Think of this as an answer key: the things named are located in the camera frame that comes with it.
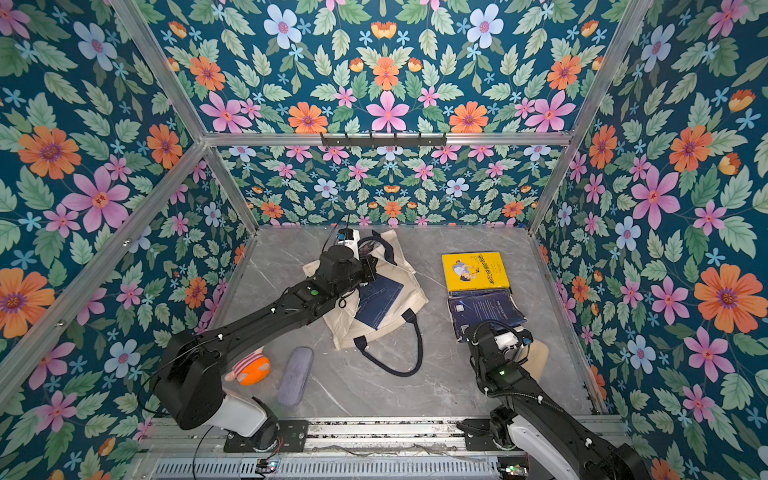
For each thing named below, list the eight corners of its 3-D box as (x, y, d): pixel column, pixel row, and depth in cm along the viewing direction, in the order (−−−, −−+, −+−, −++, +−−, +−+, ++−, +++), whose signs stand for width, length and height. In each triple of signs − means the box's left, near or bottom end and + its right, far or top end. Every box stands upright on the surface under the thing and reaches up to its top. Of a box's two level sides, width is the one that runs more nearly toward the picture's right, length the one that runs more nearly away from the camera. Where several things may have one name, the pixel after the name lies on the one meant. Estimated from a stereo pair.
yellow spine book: (445, 294, 102) (447, 285, 98) (442, 260, 111) (444, 251, 107) (506, 294, 102) (510, 285, 98) (497, 260, 111) (501, 251, 107)
